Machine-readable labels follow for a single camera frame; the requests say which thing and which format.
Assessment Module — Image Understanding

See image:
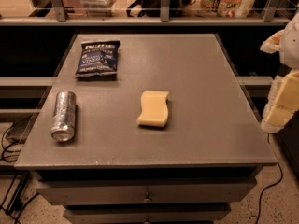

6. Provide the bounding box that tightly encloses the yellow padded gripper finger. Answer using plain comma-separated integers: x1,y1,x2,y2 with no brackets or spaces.
260,30,284,54
261,70,299,133

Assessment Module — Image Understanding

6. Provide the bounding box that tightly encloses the yellow sponge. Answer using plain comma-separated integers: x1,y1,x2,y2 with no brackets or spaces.
137,91,169,127

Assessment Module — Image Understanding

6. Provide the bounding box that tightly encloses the black bag on shelf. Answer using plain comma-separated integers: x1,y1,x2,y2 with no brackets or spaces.
126,0,196,17

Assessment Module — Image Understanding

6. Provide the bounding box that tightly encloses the upper drawer with knob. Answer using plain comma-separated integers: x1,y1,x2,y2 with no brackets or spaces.
36,178,256,206

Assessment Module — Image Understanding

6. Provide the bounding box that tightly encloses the metal shelf rail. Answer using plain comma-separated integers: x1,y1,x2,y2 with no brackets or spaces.
0,0,298,26

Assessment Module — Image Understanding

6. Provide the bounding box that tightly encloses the colourful printed bag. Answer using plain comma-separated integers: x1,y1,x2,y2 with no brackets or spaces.
196,0,255,18

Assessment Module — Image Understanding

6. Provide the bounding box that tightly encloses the silver metal can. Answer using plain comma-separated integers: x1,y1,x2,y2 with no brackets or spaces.
50,91,76,142

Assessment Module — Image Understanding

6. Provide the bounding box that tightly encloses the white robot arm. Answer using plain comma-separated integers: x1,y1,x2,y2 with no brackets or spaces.
260,14,299,133

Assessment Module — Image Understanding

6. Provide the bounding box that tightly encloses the grey drawer cabinet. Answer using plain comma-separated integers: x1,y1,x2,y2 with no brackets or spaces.
16,34,277,224

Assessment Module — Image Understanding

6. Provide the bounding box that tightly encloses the lower drawer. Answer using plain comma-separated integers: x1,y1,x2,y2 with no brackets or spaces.
64,205,231,224

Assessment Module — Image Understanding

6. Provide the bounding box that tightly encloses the blue chip bag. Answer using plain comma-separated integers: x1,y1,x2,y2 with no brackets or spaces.
75,40,120,78

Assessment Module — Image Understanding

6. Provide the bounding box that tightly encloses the black cables left floor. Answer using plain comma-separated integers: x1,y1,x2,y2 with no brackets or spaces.
0,115,41,224

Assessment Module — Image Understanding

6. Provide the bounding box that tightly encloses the black cable right floor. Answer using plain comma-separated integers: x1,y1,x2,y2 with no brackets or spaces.
254,133,284,224

